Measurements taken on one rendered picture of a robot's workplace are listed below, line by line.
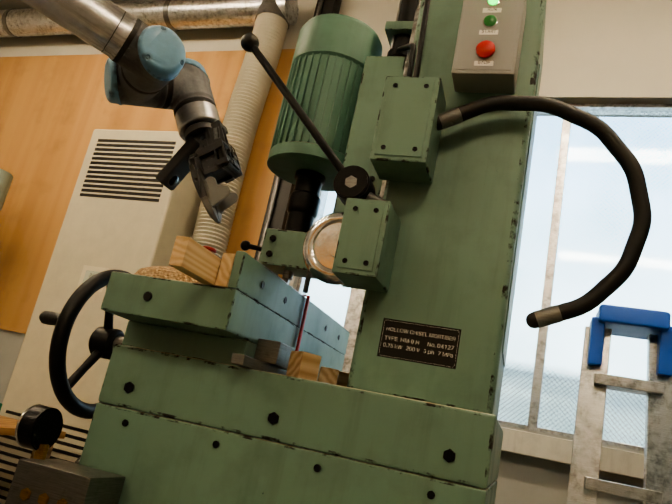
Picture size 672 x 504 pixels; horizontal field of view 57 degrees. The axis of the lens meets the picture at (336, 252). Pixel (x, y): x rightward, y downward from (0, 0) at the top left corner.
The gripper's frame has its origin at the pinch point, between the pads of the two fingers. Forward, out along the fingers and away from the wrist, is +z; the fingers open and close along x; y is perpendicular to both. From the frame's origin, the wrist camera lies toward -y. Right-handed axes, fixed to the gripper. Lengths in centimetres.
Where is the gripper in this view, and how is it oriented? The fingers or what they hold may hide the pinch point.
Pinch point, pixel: (213, 218)
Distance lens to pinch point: 124.8
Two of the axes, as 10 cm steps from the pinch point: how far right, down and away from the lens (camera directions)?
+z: 3.0, 8.8, -3.8
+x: 2.9, 3.0, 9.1
